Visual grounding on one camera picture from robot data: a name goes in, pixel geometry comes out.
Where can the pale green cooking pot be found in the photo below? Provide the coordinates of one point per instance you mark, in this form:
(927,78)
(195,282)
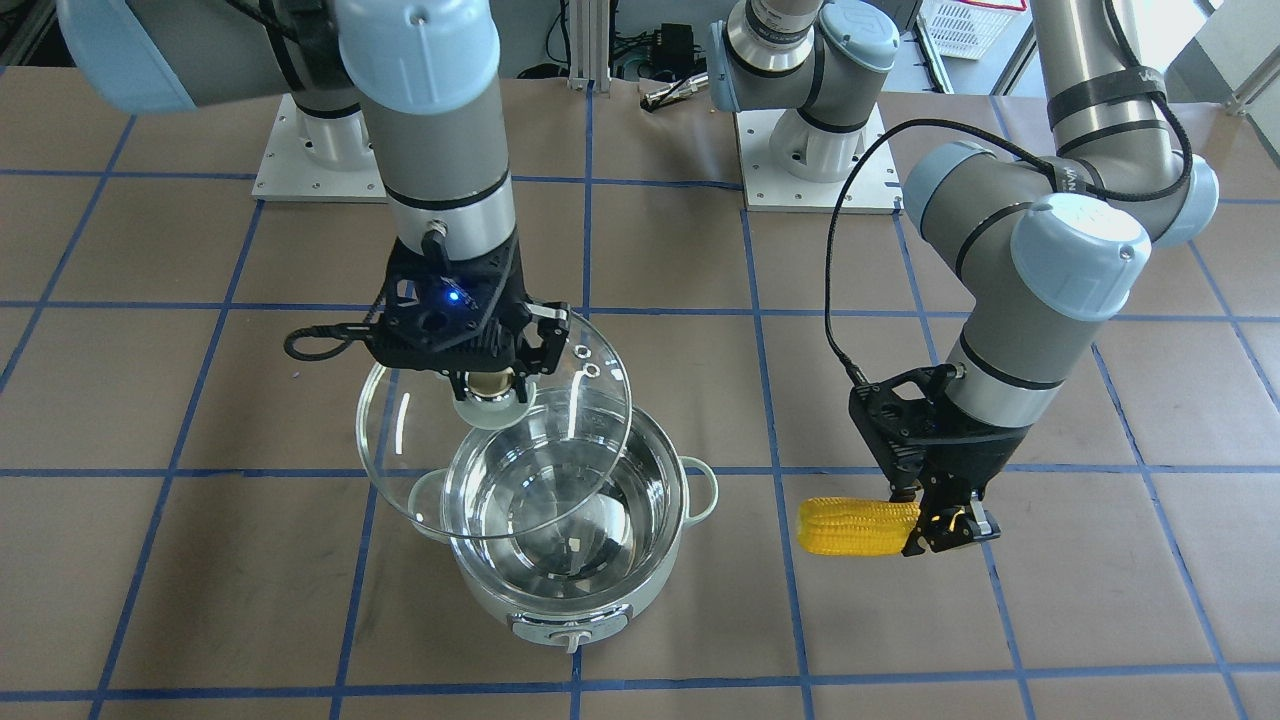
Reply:
(587,576)

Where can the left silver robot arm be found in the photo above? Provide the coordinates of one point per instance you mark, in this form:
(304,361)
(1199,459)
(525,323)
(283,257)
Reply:
(1049,247)

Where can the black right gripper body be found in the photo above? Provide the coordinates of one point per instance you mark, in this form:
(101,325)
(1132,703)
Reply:
(541,340)

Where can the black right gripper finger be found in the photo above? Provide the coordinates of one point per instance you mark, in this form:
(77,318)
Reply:
(552,326)

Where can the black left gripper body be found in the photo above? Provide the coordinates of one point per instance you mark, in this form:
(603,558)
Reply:
(975,448)

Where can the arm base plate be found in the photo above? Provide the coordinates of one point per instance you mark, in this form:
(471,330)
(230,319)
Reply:
(787,165)
(313,156)

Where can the glass pot lid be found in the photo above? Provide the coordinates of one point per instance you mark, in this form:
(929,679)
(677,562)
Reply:
(499,455)

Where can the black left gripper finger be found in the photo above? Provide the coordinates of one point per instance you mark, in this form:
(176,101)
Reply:
(927,528)
(956,526)

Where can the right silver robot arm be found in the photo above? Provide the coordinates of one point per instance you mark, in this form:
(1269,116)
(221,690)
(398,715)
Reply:
(423,75)

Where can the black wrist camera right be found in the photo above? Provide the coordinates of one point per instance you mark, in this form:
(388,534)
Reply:
(427,316)

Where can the white plastic basket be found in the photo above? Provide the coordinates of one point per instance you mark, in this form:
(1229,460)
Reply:
(968,29)

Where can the aluminium frame post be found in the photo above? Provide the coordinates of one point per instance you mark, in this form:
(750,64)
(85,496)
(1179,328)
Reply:
(590,37)

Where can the yellow corn cob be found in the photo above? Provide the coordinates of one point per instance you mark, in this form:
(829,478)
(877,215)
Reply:
(853,527)

